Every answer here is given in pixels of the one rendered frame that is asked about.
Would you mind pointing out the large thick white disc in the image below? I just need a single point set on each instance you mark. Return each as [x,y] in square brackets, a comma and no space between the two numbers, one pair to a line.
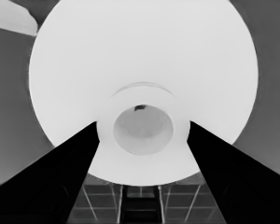
[84,62]

